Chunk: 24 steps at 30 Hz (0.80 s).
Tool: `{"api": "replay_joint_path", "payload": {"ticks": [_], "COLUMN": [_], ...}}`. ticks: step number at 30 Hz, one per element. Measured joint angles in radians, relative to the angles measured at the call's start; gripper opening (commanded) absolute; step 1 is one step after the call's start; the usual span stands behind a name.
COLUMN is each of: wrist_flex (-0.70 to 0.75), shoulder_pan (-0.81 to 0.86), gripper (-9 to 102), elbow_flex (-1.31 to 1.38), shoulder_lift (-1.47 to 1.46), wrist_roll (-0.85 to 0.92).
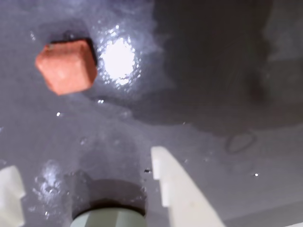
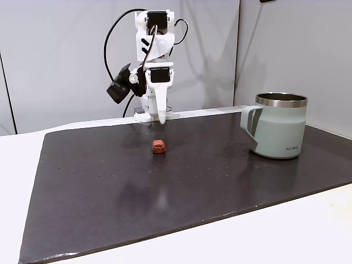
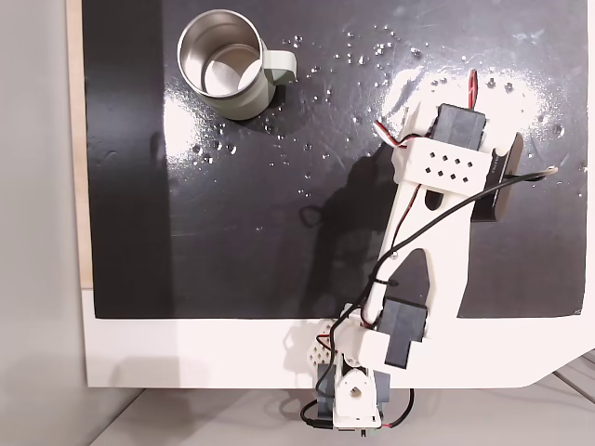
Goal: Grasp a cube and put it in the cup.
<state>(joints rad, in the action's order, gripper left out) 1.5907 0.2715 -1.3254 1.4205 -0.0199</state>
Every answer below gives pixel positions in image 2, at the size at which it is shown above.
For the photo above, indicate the red cube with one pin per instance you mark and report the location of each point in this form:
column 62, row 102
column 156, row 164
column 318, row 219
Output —
column 159, row 147

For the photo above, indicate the black table mat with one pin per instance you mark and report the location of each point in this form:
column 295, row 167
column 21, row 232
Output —
column 165, row 192

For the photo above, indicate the black camera box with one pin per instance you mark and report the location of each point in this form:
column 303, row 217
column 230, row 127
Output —
column 118, row 89

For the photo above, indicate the pale green steel mug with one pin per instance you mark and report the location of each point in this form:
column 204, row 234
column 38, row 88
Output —
column 280, row 129

